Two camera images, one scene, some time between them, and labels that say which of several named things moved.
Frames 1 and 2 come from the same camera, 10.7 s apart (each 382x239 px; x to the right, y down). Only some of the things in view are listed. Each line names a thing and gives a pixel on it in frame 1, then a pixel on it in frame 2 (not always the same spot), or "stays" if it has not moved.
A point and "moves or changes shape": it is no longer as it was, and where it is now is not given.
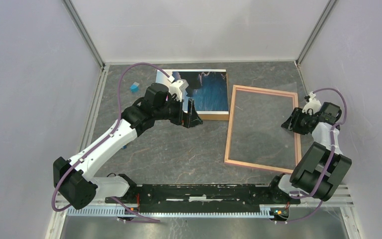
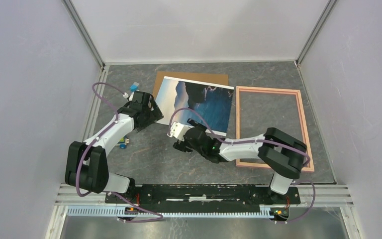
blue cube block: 134,87 stays
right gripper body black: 300,120 -> 186,146
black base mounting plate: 203,198 stays
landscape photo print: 208,88 moves or changes shape
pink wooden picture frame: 281,168 moves or changes shape
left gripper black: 188,120 -> 155,115
